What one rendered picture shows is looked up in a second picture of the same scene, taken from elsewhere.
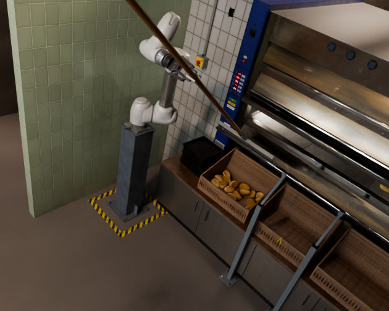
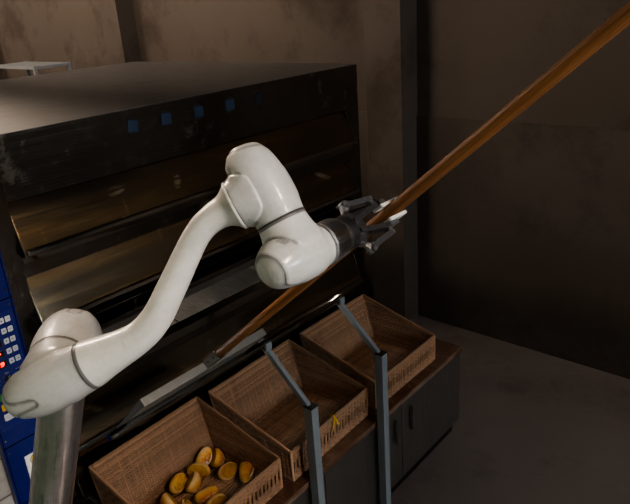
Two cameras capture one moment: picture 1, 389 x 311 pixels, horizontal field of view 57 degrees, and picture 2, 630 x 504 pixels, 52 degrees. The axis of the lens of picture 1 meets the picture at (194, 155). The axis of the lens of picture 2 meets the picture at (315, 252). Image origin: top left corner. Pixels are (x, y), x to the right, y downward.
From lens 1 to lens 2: 2.38 m
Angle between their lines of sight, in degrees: 74
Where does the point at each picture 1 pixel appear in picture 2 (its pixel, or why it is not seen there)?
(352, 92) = (197, 169)
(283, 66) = (74, 223)
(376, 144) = not seen: hidden behind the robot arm
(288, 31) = (40, 153)
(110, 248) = not seen: outside the picture
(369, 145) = not seen: hidden behind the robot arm
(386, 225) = (316, 286)
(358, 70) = (186, 132)
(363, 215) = (297, 303)
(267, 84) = (61, 284)
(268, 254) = (341, 458)
